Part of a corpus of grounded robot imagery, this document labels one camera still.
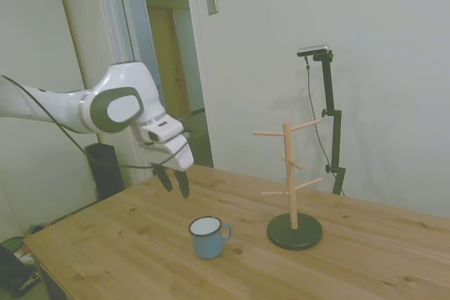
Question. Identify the blue enamel mug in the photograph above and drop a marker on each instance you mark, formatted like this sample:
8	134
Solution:
207	247

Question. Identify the black white sneaker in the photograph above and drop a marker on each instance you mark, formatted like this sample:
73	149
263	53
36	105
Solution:
28	279

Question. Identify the grey exterior camera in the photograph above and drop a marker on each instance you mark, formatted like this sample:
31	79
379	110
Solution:
314	50

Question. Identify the brown wooden door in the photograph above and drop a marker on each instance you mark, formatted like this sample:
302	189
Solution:
168	68

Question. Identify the black camera stand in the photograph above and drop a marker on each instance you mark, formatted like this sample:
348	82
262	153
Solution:
337	138

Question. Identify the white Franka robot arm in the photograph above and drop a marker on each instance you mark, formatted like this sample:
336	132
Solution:
123	78

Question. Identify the wooden mug tree black base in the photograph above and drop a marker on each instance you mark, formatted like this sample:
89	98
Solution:
293	235

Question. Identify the metal wall switch plate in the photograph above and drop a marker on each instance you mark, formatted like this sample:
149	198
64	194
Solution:
211	2

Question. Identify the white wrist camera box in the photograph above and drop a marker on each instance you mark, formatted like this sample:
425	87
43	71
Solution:
160	131

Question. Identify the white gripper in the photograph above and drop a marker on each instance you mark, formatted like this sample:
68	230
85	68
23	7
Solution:
175	156

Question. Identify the black tower appliance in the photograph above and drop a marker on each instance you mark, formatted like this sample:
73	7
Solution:
105	173

